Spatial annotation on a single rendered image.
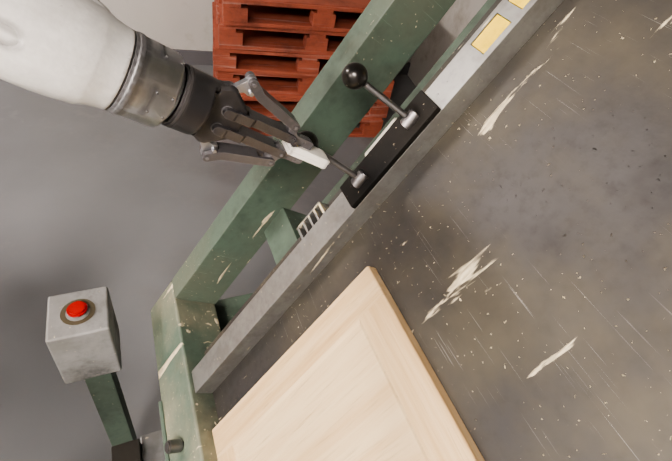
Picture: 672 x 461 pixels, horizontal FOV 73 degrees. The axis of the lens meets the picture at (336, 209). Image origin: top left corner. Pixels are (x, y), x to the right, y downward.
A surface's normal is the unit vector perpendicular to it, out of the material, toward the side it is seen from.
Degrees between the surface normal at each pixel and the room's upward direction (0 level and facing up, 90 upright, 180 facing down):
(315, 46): 90
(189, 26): 90
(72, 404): 0
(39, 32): 65
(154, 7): 90
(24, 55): 88
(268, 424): 60
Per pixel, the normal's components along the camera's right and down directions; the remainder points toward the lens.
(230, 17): 0.26, 0.67
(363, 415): -0.71, -0.25
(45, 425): 0.16, -0.74
